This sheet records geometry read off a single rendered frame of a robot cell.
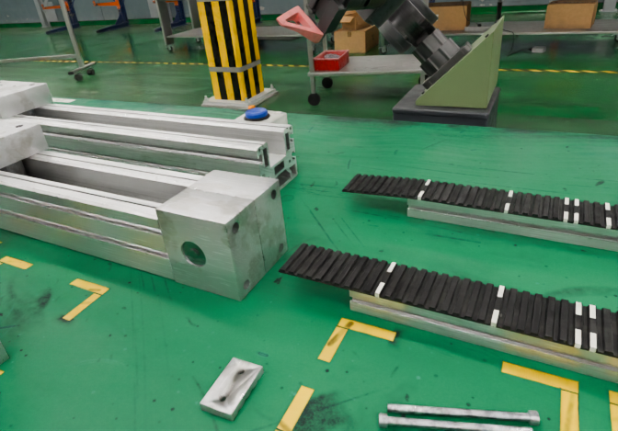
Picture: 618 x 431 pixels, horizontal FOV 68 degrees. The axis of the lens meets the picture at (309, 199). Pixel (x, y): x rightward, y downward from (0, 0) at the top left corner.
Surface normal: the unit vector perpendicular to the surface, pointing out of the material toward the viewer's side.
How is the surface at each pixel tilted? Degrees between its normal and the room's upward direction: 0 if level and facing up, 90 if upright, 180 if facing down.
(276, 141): 90
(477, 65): 90
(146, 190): 90
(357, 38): 88
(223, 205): 0
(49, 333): 0
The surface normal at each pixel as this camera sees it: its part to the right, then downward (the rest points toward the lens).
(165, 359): -0.09, -0.88
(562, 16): -0.57, 0.43
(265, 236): 0.88, 0.15
